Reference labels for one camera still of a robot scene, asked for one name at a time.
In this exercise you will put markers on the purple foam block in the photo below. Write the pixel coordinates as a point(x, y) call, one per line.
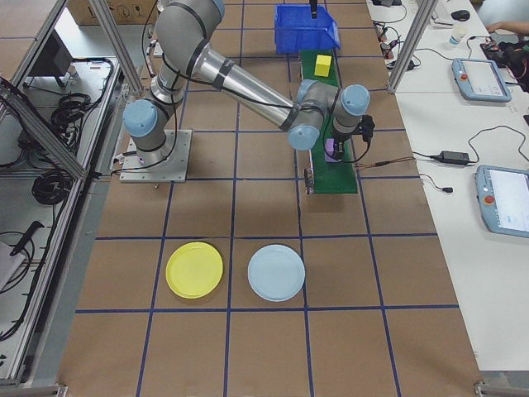
point(330, 151)

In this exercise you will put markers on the yellow foam block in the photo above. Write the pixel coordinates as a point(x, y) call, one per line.
point(323, 66)

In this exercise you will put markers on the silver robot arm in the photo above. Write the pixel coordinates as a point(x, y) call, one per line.
point(248, 89)

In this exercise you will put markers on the person forearm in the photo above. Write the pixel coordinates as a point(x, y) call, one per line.
point(510, 27)

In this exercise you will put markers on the light blue plate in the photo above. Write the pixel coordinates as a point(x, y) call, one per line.
point(276, 273)

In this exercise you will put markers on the yellow plate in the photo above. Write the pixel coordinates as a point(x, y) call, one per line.
point(194, 271)

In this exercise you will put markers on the green conveyor belt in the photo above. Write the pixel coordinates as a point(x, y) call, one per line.
point(335, 178)

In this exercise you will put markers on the blue plastic storage bin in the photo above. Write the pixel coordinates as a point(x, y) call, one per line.
point(301, 35)

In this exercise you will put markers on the black power brick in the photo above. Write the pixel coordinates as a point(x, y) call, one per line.
point(454, 156)

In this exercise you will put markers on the white side table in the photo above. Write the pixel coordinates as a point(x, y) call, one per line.
point(454, 215)

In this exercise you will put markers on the white paper cup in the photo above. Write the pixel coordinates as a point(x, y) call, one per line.
point(458, 36)

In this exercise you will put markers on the black computer mouse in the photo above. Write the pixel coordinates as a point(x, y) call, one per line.
point(460, 14)

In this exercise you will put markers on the grey teach pendant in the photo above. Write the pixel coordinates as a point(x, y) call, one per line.
point(504, 198)
point(481, 78)

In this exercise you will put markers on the cardboard box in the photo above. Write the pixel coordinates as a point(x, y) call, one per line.
point(124, 10)

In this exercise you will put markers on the black monitor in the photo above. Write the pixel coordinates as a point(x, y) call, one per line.
point(51, 55)

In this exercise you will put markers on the slanted aluminium post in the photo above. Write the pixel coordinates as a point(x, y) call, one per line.
point(409, 45)

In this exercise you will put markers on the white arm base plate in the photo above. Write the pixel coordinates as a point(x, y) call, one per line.
point(177, 165)

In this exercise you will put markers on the metal bar frame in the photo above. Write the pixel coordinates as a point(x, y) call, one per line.
point(45, 136)

